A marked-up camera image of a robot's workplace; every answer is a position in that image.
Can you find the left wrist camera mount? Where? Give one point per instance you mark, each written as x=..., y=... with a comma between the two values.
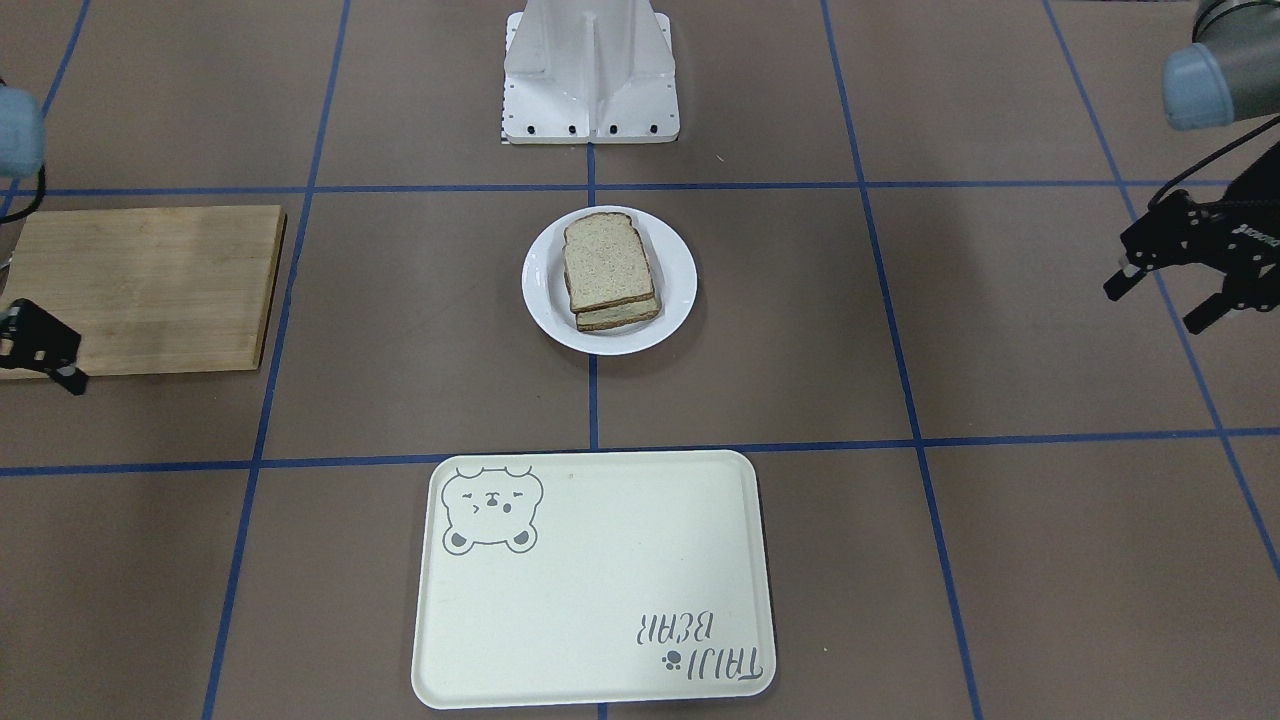
x=1176, y=231

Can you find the white camera mast base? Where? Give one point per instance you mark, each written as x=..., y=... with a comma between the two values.
x=581, y=72

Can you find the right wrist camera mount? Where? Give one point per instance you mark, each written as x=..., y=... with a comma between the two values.
x=37, y=341

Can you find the bread slice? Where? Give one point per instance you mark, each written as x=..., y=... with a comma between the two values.
x=618, y=316
x=605, y=262

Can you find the cream bear serving tray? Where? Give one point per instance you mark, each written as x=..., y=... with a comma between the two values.
x=578, y=579

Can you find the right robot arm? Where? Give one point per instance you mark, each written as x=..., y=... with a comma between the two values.
x=23, y=136

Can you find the white round plate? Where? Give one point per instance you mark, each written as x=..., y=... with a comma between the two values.
x=547, y=300

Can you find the top bread slice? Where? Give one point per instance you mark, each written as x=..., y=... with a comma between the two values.
x=605, y=262

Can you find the bottom bread slice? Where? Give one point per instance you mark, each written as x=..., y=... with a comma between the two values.
x=618, y=316

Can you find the bamboo cutting board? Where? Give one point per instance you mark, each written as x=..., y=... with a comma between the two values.
x=154, y=290

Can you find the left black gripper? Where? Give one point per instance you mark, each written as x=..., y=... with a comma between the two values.
x=1243, y=232

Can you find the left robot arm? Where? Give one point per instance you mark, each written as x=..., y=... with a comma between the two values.
x=1228, y=73

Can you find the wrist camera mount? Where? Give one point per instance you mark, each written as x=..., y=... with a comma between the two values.
x=37, y=341
x=1176, y=231

